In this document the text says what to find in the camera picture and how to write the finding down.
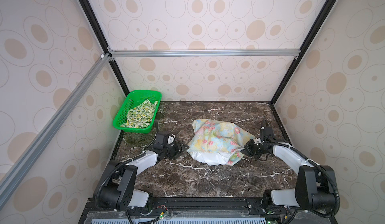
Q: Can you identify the pastel floral skirt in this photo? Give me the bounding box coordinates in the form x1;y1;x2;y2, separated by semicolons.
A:
187;119;256;166

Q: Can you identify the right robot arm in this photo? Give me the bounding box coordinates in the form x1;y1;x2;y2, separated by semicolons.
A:
241;127;340;218

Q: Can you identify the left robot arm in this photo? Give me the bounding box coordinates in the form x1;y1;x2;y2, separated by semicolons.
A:
93;132;189;213

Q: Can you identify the green yellow patterned skirt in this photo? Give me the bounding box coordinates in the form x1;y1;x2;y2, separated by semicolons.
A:
120;99;158;129

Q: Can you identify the green plastic basket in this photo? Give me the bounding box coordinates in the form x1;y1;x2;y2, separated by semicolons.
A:
113;90;162;134

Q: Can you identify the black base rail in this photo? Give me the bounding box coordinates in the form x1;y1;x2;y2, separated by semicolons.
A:
79;197;337;224

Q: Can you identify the horizontal aluminium rail back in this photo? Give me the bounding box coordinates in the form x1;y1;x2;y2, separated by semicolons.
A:
110;49;301;57

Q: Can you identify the left black frame post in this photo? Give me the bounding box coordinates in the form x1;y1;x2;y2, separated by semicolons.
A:
78;0;129;96

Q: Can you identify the black frame post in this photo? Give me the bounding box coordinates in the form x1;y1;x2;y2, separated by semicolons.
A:
78;0;129;96
270;0;347;104

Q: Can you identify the diagonal aluminium rail left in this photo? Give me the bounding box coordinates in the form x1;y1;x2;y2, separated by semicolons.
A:
1;53;111;209

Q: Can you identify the right black frame post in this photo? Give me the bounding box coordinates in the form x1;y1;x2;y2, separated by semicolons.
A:
270;0;347;104

